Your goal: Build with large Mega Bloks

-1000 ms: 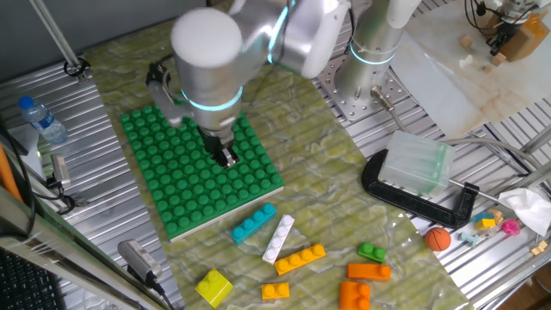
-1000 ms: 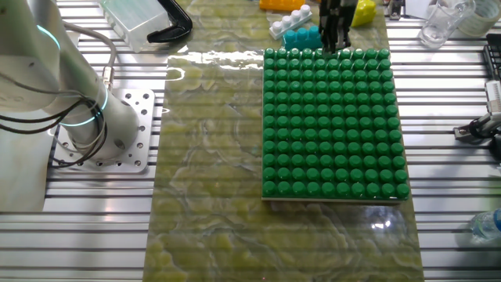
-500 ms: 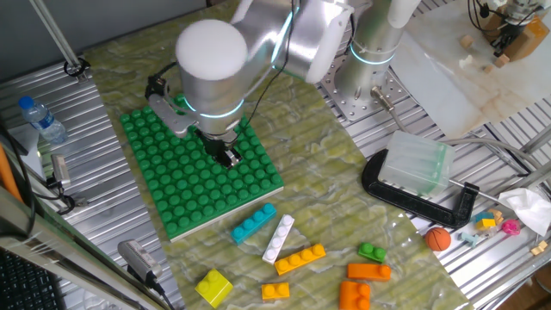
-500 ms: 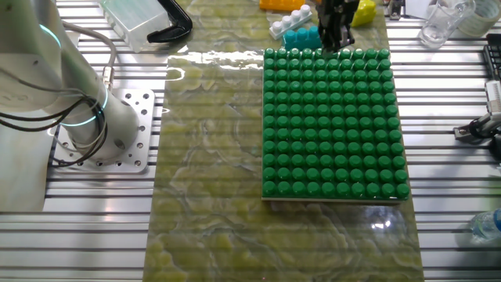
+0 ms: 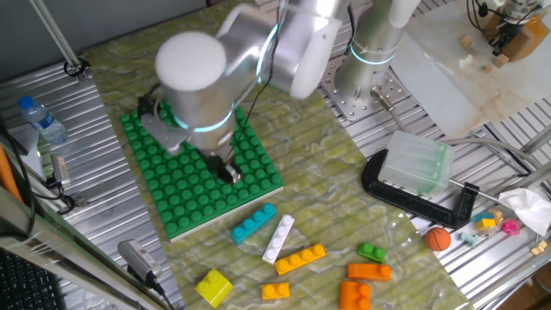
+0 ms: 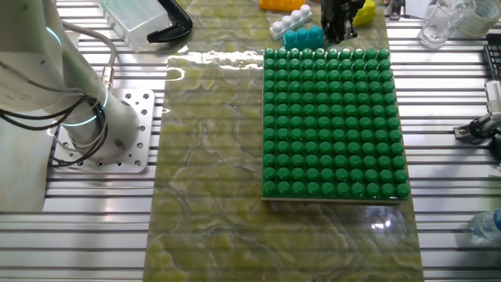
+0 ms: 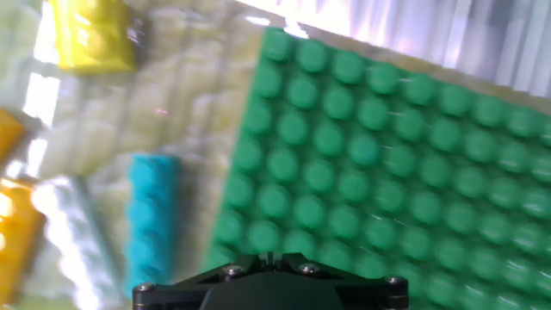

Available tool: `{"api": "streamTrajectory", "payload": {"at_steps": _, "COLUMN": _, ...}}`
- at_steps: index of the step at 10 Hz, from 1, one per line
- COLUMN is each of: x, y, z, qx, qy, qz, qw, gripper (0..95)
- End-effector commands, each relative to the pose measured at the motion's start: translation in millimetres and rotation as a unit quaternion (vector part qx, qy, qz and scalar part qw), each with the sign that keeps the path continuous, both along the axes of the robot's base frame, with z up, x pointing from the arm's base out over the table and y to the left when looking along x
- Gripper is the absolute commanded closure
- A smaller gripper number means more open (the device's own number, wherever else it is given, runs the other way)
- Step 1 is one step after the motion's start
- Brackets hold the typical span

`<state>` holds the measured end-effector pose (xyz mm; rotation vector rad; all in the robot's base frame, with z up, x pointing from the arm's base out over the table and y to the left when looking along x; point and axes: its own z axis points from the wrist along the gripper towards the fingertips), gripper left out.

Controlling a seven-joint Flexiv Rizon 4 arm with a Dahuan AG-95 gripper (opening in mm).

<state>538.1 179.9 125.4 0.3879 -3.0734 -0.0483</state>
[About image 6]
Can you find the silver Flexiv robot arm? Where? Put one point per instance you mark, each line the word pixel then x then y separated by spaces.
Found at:
pixel 23 47

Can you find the green studded baseplate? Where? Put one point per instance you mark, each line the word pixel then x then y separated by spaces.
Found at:
pixel 332 164

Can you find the clear tape roll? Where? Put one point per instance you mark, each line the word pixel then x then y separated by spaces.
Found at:
pixel 487 27

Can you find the green marble pattern mat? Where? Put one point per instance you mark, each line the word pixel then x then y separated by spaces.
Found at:
pixel 207 156

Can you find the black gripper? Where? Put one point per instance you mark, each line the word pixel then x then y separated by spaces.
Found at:
pixel 340 9

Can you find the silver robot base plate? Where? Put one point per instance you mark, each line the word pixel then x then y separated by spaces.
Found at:
pixel 145 102

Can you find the clear water bottle blue cap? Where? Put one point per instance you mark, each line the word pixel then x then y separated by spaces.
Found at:
pixel 487 225

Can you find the white four-stud block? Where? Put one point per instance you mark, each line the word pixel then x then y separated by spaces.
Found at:
pixel 285 25

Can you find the teal four-stud block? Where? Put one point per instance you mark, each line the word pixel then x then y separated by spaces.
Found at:
pixel 297 39

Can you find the black keyboard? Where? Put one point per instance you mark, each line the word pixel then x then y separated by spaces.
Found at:
pixel 494 58

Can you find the lime square block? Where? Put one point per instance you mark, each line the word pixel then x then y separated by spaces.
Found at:
pixel 368 13

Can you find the metal camera bracket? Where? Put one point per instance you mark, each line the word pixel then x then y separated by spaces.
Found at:
pixel 469 131

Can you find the clear plastic cup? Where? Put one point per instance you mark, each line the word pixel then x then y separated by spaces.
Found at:
pixel 440 23

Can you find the black C-clamp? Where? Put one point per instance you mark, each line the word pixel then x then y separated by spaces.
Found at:
pixel 180 27

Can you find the yellow-orange four-stud block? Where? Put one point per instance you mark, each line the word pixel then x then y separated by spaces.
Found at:
pixel 280 4

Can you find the translucent plastic box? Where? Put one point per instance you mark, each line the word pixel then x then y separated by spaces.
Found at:
pixel 137 23

